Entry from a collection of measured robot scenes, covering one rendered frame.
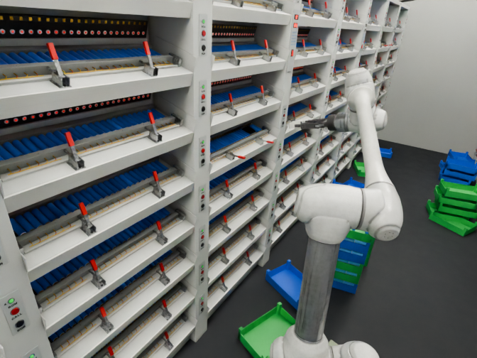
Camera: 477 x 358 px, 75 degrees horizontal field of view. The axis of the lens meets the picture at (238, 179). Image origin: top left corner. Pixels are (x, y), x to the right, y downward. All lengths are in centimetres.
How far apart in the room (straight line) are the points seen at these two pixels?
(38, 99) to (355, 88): 107
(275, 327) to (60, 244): 129
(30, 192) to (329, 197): 78
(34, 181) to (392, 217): 93
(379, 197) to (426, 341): 127
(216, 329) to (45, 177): 130
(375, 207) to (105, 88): 81
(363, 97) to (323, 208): 53
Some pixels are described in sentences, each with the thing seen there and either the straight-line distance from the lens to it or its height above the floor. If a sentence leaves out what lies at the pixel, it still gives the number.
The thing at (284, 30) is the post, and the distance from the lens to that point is 169.
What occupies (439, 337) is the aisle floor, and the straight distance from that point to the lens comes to 223.
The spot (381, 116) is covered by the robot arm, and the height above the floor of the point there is 117.
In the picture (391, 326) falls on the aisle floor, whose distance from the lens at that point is 215.
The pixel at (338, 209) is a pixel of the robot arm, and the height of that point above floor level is 101.
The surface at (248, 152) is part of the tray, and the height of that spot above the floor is 93.
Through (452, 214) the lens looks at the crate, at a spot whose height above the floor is 5.
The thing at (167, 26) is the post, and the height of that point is 147.
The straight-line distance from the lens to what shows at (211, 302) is 183.
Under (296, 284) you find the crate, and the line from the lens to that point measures 216.
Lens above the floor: 149
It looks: 26 degrees down
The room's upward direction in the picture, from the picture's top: 4 degrees clockwise
